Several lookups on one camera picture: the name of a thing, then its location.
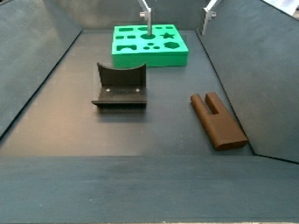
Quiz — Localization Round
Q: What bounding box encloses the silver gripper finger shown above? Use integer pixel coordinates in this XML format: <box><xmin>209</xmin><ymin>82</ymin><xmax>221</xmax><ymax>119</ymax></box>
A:
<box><xmin>201</xmin><ymin>0</ymin><xmax>219</xmax><ymax>35</ymax></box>
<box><xmin>138</xmin><ymin>0</ymin><xmax>152</xmax><ymax>36</ymax></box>

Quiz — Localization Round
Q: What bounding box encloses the brown square-circle object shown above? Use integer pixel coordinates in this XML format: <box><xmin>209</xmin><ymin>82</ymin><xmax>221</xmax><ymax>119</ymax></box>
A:
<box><xmin>191</xmin><ymin>92</ymin><xmax>249</xmax><ymax>151</ymax></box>

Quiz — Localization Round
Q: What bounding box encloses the black curved fixture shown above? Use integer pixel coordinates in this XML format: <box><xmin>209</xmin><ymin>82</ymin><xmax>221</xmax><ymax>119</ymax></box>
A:
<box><xmin>91</xmin><ymin>63</ymin><xmax>147</xmax><ymax>107</ymax></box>

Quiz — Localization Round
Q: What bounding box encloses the green foam shape block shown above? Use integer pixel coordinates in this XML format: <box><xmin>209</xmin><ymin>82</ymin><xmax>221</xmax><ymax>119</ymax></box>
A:
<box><xmin>112</xmin><ymin>24</ymin><xmax>190</xmax><ymax>68</ymax></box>

